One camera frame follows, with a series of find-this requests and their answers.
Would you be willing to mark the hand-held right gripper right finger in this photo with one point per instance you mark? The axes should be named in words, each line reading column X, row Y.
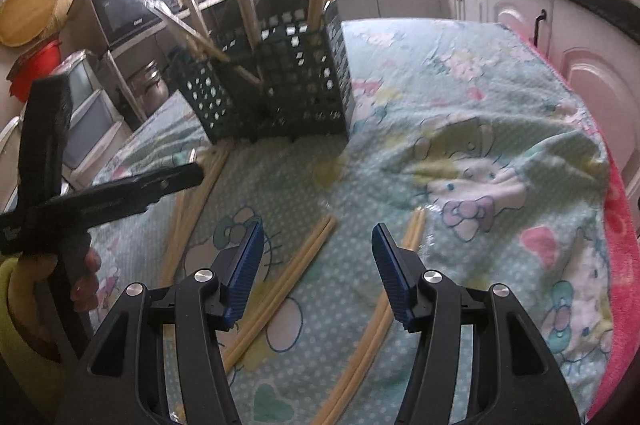
column 392, row 270

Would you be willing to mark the cartoon printed teal blanket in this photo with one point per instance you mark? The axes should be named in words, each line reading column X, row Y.
column 450, row 105

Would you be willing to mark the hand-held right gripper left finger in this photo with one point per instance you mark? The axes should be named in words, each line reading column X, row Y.
column 245, row 265

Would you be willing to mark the stacked steel pots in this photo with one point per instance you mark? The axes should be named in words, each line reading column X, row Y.
column 147, row 82

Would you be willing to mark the black microwave oven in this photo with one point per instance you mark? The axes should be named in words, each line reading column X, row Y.
column 125, row 12

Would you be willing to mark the metal shelf rack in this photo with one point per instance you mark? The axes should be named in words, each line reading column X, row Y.
column 122, row 80

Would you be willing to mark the person's left forearm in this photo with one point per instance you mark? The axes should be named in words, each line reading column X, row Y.
column 20, row 345

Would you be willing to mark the round woven bamboo tray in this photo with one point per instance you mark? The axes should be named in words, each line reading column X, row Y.
column 27, row 12

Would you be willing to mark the red plastic bucket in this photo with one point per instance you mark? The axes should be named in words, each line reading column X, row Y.
column 35, row 70

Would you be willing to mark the black plastic mesh basket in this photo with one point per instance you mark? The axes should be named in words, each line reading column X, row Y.
column 300, row 127

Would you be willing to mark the pastel plastic drawer cabinet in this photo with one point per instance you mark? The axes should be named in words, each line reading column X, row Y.
column 87, row 115

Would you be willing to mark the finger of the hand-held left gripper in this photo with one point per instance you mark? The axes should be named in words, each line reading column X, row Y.
column 150, row 185
column 47, row 115

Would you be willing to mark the pink fleece blanket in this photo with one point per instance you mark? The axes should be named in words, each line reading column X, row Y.
column 622, row 215

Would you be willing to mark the person's left hand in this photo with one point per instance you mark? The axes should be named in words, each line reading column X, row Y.
column 87, row 285

